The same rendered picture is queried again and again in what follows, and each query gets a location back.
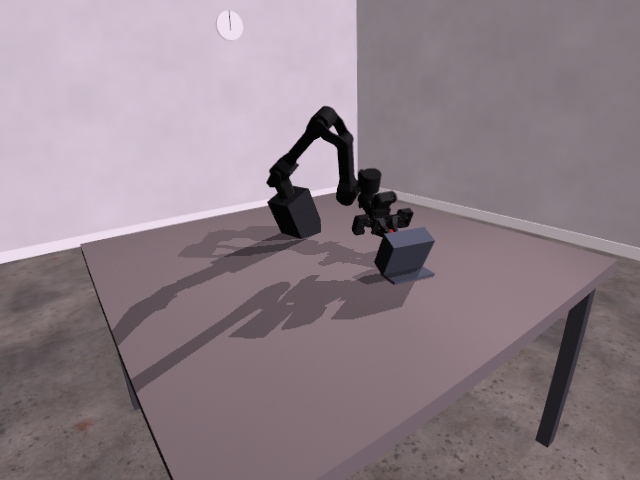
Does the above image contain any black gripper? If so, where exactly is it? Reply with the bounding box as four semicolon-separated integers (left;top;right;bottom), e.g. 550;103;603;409
352;199;414;238

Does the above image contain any grey sloped panel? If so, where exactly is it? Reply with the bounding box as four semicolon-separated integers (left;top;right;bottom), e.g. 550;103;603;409
374;227;435;285

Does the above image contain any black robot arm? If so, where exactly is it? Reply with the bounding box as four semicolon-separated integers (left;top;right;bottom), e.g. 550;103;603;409
266;106;397;215

